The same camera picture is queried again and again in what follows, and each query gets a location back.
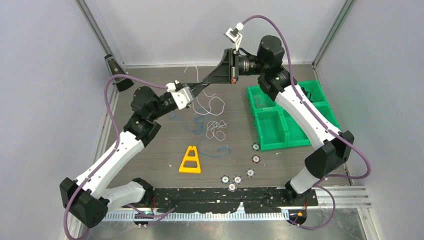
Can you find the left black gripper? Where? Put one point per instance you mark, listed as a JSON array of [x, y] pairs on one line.
[[195, 87]]

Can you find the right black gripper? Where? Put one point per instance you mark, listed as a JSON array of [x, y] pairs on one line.
[[224, 73]]

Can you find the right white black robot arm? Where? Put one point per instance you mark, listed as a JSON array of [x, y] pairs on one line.
[[331, 146]]

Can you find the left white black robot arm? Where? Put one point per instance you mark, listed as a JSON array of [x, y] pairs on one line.
[[88, 197]]

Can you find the black corner-mounted lamp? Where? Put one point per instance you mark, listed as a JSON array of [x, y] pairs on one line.
[[114, 68]]

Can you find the green six-compartment bin tray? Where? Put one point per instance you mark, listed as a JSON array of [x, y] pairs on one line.
[[275, 128]]

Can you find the yellow triangular plastic piece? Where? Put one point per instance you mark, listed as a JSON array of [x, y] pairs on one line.
[[191, 156]]

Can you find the brown poker chip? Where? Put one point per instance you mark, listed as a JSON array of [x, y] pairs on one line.
[[256, 159]]

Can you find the blue poker chip middle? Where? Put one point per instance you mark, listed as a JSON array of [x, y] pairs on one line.
[[237, 179]]

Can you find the blue poker chip right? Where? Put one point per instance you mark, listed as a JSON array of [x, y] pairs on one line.
[[250, 172]]

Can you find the blue poker chip bottom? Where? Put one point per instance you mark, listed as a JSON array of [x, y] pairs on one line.
[[232, 187]]

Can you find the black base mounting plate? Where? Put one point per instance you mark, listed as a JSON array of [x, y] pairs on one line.
[[220, 200]]

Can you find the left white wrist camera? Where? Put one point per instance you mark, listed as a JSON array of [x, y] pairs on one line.
[[181, 94]]

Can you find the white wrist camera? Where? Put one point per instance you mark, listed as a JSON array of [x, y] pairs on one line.
[[181, 94], [234, 35]]

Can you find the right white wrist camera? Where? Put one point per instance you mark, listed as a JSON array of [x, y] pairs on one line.
[[234, 35]]

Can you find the aluminium front rail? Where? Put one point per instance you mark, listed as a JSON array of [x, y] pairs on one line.
[[345, 197]]

